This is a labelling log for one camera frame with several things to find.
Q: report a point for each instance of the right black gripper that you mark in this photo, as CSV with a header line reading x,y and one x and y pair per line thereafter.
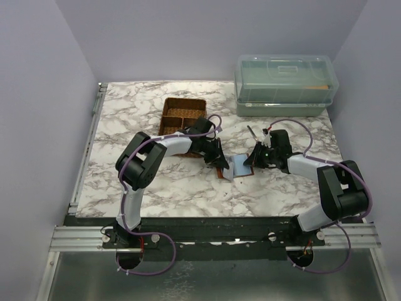
x,y
254,159

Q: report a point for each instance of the brown leather card holder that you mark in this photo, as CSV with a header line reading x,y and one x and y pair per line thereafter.
x,y
239,169

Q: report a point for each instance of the brown woven basket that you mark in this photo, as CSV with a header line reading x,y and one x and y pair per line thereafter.
x,y
180,113

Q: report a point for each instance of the aluminium side rail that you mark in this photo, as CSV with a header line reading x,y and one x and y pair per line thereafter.
x,y
95,116

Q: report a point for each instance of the clear lidded plastic box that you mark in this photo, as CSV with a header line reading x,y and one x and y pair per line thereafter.
x,y
284,85

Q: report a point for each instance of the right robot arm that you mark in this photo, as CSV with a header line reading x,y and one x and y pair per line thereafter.
x,y
341,189

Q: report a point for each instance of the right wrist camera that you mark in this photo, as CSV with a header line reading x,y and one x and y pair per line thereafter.
x,y
266,140

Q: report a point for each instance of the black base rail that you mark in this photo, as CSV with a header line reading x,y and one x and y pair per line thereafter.
x,y
204,239

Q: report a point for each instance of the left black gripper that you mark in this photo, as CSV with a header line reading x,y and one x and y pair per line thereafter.
x,y
217,159

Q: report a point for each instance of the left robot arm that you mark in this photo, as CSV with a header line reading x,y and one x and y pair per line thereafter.
x,y
139,163

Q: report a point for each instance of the white credit card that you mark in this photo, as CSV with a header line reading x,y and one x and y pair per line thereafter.
x,y
229,173

